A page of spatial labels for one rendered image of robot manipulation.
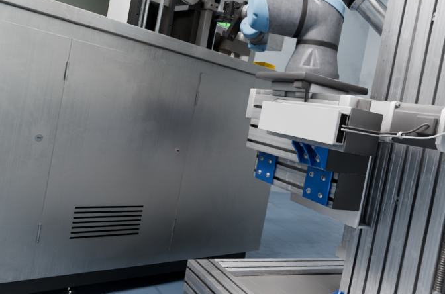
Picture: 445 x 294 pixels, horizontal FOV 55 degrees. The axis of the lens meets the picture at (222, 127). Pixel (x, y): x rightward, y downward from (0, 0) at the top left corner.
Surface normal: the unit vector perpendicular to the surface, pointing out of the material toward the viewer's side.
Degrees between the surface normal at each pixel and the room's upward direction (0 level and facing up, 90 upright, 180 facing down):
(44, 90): 90
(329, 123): 90
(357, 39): 90
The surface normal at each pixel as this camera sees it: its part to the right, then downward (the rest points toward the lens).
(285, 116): -0.86, -0.14
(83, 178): 0.66, 0.15
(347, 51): 0.47, 0.11
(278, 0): 0.12, -0.12
